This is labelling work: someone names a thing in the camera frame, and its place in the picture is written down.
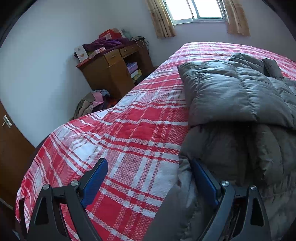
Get grey puffer down jacket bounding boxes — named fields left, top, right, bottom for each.
left=144, top=53, right=295, bottom=240

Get pile of clothes on floor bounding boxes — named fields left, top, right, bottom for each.
left=69, top=89, right=117, bottom=121

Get purple clothes on desk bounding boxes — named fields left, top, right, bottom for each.
left=82, top=38, right=129, bottom=52

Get brown wooden door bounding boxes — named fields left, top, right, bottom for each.
left=0, top=105, right=35, bottom=208

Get red white plaid bedspread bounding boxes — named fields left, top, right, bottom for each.
left=16, top=42, right=295, bottom=240

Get brown wooden desk cabinet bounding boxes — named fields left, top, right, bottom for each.
left=76, top=38, right=155, bottom=100

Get yellow box in shelf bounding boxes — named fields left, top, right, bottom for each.
left=130, top=69, right=142, bottom=83

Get white carton box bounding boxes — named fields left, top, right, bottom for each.
left=74, top=45, right=88, bottom=63

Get purple box in shelf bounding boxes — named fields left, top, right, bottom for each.
left=126, top=62, right=138, bottom=74

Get flat red white box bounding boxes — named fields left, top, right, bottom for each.
left=88, top=47, right=106, bottom=59

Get right beige curtain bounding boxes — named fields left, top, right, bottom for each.
left=222, top=0, right=250, bottom=37

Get beige curtain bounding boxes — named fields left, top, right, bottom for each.
left=145, top=0, right=176, bottom=39
left=222, top=0, right=250, bottom=37

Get red gift box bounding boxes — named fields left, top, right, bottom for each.
left=99, top=28, right=122, bottom=40

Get left beige curtain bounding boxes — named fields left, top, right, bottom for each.
left=145, top=0, right=176, bottom=39

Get window with bright light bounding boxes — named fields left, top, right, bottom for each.
left=164, top=0, right=226, bottom=25

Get silver door handle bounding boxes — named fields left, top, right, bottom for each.
left=1, top=115, right=12, bottom=128

